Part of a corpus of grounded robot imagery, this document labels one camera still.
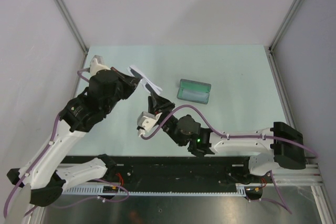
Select aluminium frame post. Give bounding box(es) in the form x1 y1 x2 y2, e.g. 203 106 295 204
54 0 88 55
268 0 304 52

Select grey slotted cable duct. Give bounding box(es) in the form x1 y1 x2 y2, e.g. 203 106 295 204
62 183 263 196

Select white frame sunglasses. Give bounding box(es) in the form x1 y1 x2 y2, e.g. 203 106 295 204
127 65 163 95

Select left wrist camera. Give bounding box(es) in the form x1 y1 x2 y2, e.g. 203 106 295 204
89 55 110 76

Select left aluminium frame post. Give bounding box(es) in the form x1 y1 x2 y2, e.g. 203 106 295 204
54 0 88 55

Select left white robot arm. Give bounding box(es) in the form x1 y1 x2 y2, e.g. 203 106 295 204
7 68 141 207

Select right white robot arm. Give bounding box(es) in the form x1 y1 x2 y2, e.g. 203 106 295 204
148 93 306 183

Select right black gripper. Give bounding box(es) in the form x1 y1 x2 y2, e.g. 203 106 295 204
149 91 184 146

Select light blue cleaning cloth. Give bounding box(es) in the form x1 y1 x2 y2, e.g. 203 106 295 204
181 89 209 104

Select grey glasses case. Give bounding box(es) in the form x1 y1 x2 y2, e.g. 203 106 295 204
177 79 212 104

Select right aluminium frame post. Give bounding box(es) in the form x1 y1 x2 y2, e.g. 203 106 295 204
268 0 304 52

